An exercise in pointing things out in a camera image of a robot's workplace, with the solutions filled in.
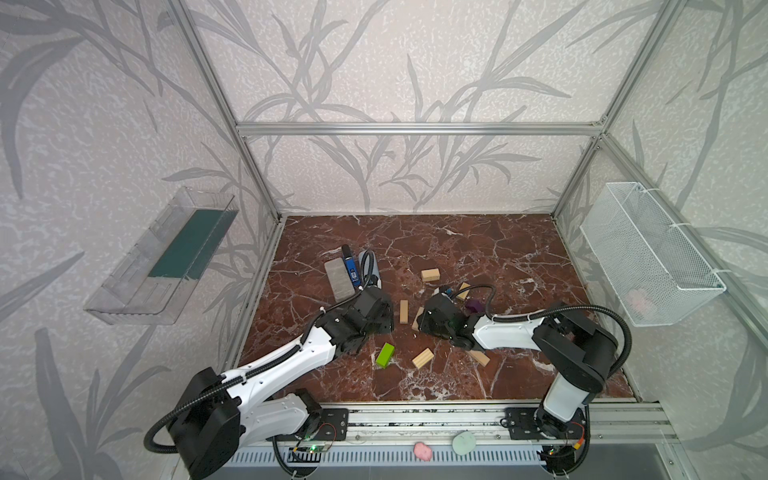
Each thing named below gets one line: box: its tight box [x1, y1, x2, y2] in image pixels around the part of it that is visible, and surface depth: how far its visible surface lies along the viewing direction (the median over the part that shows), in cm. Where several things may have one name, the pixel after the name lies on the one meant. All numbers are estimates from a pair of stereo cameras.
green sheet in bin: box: [148, 209, 239, 280], surface depth 70 cm
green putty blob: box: [452, 431, 476, 456], surface depth 71 cm
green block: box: [376, 342, 395, 369], surface depth 85 cm
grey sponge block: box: [324, 257, 356, 303], surface depth 101 cm
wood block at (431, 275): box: [421, 268, 441, 281], surface depth 103 cm
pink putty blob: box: [414, 442, 432, 462], surface depth 70 cm
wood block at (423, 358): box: [412, 348, 435, 369], surface depth 86 cm
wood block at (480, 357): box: [470, 350, 491, 367], surface depth 86 cm
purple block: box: [465, 299, 483, 313], surface depth 96 cm
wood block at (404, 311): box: [400, 299, 409, 324], surface depth 95 cm
